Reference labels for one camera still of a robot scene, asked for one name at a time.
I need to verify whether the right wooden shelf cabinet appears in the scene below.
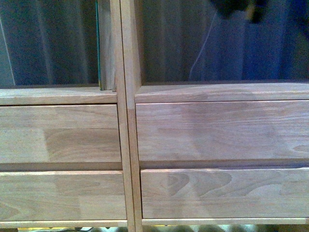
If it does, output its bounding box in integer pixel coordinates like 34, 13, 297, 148
120, 0, 309, 232

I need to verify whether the wooden shelf cabinet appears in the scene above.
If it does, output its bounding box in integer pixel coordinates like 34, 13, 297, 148
0, 0, 135, 232
120, 0, 309, 232

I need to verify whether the left wooden shelf cabinet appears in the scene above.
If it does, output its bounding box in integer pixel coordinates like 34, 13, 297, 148
0, 0, 135, 232

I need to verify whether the left cabinet lower drawer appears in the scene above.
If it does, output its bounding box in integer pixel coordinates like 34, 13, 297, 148
0, 171, 126, 221

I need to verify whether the cabinet drawer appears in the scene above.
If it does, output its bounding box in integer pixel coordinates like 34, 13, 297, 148
0, 104, 121, 163
140, 168, 309, 219
136, 100, 309, 161
0, 171, 126, 221

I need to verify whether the right cabinet upper drawer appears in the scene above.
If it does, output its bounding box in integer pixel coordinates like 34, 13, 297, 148
136, 100, 309, 161

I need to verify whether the right cabinet lower drawer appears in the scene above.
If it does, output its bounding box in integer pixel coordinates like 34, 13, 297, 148
140, 168, 309, 219

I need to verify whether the thin teal book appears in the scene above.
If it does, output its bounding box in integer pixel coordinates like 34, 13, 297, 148
95, 0, 102, 90

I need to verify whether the left cabinet upper drawer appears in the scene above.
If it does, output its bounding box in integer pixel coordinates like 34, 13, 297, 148
0, 104, 121, 163

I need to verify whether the dark pleated curtain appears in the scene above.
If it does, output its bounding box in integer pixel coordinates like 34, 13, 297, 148
0, 0, 309, 91

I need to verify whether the thin white hanging cable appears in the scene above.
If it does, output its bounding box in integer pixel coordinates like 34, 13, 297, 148
188, 9, 218, 82

